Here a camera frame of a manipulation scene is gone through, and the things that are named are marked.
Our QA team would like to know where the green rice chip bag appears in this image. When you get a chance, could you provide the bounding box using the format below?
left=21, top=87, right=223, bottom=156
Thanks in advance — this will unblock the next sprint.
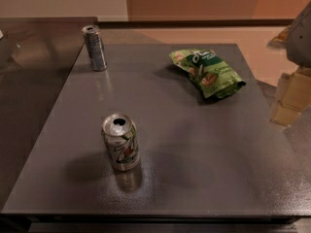
left=169, top=49, right=246, bottom=99

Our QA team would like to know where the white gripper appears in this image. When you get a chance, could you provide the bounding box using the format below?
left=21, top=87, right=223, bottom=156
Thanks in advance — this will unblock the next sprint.
left=270, top=2, right=311, bottom=126

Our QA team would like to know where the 7up soda can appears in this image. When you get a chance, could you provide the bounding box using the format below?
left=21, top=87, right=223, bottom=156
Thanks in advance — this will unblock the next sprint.
left=101, top=113, right=140, bottom=171

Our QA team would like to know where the tall silver blue can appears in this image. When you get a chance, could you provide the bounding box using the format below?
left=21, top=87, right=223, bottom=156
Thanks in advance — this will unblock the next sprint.
left=82, top=25, right=107, bottom=72

